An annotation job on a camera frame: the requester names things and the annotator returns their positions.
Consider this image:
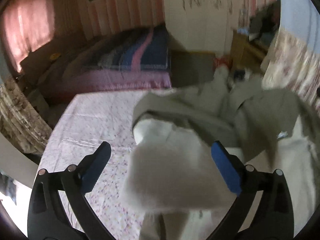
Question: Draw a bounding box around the striped dark blanket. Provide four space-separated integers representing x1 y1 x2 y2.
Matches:
37 23 171 101

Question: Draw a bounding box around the blue floral curtain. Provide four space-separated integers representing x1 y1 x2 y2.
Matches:
261 0 319 109

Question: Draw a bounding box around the pink window curtain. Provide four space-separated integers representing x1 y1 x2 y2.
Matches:
3 0 55 73

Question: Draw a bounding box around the red container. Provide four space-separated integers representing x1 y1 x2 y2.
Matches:
214 56 232 69

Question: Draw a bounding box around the pink floral bed sheet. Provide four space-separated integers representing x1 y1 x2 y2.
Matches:
39 90 146 239

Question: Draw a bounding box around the white wardrobe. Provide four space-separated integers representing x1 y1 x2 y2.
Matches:
163 0 244 55

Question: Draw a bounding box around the left floral curtain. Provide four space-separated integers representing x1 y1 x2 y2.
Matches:
0 77 52 155

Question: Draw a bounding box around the yellow toy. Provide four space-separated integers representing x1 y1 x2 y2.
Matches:
49 53 61 61

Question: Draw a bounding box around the wooden side table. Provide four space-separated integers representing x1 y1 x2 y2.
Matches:
230 29 268 74

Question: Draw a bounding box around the brown headboard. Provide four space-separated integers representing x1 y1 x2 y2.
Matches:
20 39 74 85

